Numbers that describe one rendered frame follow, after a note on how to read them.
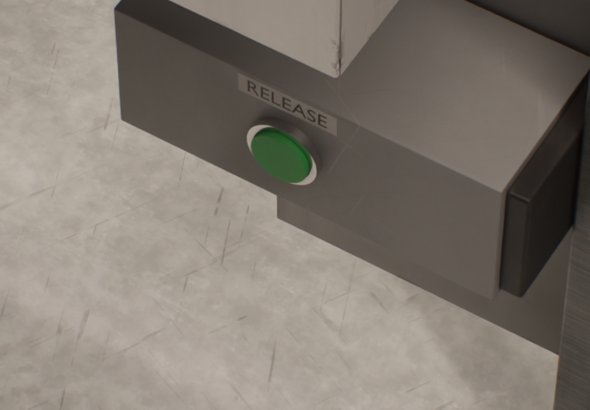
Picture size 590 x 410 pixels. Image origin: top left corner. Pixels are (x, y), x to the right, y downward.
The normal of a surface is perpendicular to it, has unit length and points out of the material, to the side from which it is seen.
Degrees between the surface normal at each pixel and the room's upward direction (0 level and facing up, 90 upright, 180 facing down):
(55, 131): 0
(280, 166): 90
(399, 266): 90
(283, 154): 90
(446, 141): 0
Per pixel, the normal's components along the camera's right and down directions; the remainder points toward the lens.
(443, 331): 0.00, -0.60
